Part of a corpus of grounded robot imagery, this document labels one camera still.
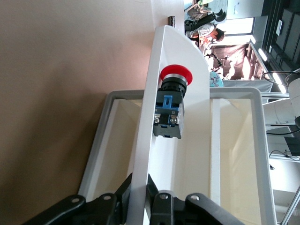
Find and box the white drawer cabinet grey frame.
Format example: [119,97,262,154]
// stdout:
[78,87,278,225]

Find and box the white plastic drawer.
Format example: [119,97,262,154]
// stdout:
[126,25,211,225]
[210,98,261,211]
[90,98,143,197]

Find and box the aluminium frame booth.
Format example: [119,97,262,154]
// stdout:
[247,38,293,100]

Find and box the seated person dark hair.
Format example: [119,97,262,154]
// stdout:
[186,22,225,47]

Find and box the cyan patterned cloth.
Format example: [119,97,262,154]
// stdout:
[209,71,225,88]

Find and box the red mushroom push button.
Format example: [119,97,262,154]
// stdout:
[152,64,193,139]

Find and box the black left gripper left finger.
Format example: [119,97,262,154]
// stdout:
[22,173,133,225]

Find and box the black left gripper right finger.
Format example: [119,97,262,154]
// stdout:
[145,173,246,225]

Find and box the person in light top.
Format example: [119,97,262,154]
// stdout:
[186,0,213,21]

